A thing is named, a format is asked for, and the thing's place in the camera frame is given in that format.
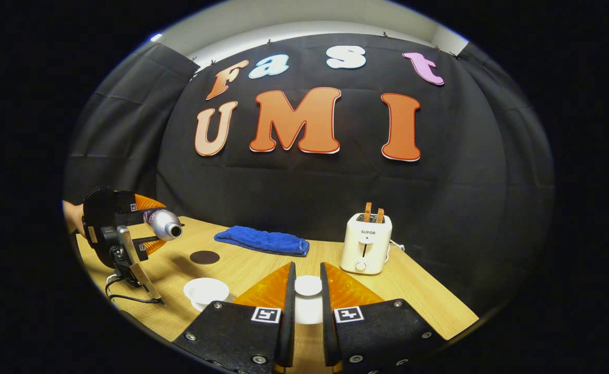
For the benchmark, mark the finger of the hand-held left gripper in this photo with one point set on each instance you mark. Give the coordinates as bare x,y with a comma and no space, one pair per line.
151,245
146,202

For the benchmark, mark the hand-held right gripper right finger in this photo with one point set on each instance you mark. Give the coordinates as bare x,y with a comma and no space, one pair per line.
327,322

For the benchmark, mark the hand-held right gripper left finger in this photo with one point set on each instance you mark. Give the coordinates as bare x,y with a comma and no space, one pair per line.
288,322

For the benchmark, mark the silver water bottle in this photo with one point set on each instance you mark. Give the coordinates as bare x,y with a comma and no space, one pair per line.
163,223

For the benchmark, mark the white teacup lid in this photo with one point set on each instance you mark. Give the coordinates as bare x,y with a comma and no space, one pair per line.
308,286

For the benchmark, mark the dark round coaster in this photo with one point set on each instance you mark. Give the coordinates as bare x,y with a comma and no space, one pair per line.
204,257

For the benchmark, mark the white teacup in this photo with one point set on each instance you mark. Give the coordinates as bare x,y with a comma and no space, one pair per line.
205,291

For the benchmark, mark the blue towel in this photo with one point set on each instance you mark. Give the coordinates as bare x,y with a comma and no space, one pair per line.
262,240

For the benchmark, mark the white toaster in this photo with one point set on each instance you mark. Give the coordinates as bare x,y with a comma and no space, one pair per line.
366,244

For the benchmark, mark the toast slice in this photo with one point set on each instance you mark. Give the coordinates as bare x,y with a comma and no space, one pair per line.
380,215
368,211

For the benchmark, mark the black backdrop cloth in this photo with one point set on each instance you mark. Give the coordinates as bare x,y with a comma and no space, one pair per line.
309,192

